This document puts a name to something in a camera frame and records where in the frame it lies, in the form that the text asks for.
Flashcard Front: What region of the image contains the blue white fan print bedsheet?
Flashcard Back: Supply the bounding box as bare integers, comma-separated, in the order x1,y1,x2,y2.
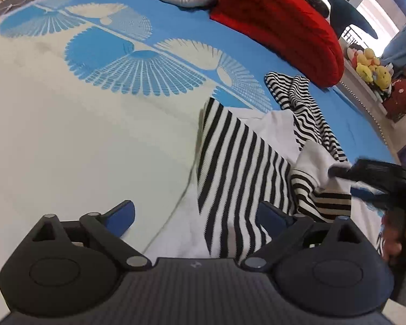
0,0,398,315

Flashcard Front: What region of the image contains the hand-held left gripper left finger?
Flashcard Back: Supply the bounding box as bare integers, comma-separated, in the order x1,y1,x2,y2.
32,200,152,272

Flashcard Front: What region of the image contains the person's right hand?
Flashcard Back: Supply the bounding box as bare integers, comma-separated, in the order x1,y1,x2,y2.
381,215,405,263

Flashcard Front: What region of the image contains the black white striped garment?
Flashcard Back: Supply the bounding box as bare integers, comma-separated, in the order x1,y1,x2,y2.
196,71,353,258

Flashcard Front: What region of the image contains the white ribbed garment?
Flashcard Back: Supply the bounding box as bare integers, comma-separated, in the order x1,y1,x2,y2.
144,110,386,261

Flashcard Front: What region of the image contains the white padded bed frame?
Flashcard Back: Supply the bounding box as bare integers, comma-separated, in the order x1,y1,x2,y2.
338,63,404,165

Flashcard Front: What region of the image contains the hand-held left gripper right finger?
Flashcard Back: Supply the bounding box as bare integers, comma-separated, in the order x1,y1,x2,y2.
240,201,361,273

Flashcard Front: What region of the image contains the dark red box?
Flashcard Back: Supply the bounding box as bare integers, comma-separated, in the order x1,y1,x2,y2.
382,78,406,121

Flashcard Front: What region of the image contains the dark blue shark plush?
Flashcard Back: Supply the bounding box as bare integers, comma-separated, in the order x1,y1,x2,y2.
316,0,379,39

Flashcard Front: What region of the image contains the blue curtain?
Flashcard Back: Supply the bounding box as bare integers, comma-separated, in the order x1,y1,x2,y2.
381,15,406,75

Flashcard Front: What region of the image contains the yellow plush toy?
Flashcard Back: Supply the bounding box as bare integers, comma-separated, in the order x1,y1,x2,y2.
355,48,380,82
372,64,394,92

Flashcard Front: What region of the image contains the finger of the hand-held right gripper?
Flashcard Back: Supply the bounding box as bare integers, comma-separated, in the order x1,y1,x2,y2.
328,161,359,179
350,183,388,210

